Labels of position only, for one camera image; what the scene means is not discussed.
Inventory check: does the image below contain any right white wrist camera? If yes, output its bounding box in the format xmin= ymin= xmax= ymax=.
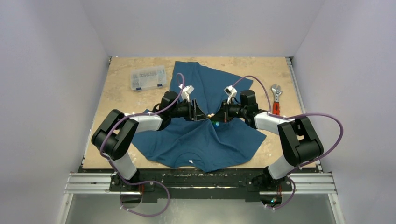
xmin=224 ymin=85 xmax=237 ymax=104

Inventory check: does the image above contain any colourful plush flower brooch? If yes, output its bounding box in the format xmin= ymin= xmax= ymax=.
xmin=207 ymin=113 xmax=220 ymax=127

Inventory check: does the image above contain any clear plastic organizer box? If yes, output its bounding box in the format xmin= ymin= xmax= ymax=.
xmin=130 ymin=65 xmax=168 ymax=91

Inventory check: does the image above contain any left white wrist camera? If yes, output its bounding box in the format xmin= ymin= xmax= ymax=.
xmin=179 ymin=84 xmax=194 ymax=102

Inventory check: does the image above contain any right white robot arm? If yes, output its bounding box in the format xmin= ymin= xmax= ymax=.
xmin=210 ymin=86 xmax=324 ymax=190

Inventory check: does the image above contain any blue t-shirt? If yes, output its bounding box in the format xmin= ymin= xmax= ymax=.
xmin=132 ymin=61 xmax=266 ymax=172

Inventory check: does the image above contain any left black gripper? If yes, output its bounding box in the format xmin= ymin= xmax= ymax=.
xmin=169 ymin=98 xmax=208 ymax=121

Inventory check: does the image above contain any aluminium frame rail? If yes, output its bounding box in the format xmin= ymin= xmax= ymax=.
xmin=64 ymin=173 xmax=336 ymax=195

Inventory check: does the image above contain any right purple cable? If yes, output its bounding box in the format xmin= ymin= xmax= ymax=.
xmin=232 ymin=75 xmax=344 ymax=211

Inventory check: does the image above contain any red handled adjustable wrench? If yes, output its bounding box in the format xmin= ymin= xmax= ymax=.
xmin=271 ymin=84 xmax=282 ymax=115

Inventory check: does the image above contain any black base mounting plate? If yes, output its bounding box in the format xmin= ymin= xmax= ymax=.
xmin=109 ymin=168 xmax=293 ymax=206

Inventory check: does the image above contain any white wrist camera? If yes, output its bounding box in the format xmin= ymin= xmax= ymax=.
xmin=179 ymin=84 xmax=194 ymax=102
xmin=224 ymin=85 xmax=237 ymax=104

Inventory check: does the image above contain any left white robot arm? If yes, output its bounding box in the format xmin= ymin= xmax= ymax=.
xmin=91 ymin=91 xmax=208 ymax=191

